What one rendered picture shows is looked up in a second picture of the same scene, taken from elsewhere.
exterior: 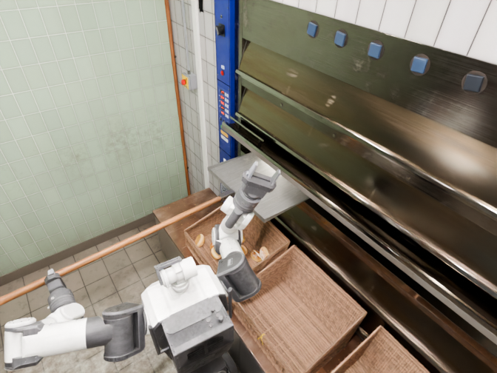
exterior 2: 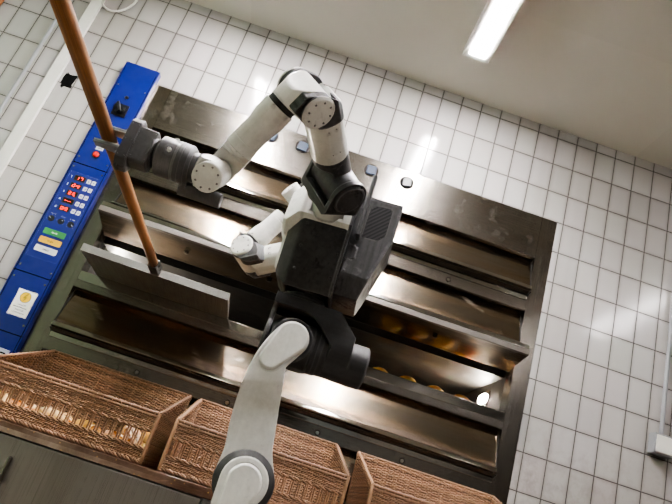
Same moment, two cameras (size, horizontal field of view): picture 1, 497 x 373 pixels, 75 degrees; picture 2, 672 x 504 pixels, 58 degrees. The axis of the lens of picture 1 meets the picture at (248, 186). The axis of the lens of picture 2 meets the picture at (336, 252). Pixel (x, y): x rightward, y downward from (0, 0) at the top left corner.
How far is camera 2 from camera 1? 2.31 m
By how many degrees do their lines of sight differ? 80
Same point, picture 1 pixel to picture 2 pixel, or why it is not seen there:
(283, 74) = not seen: hidden behind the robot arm
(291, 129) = (219, 226)
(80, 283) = not seen: outside the picture
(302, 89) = (249, 183)
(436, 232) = (401, 294)
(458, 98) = (399, 191)
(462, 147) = (404, 225)
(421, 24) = (369, 148)
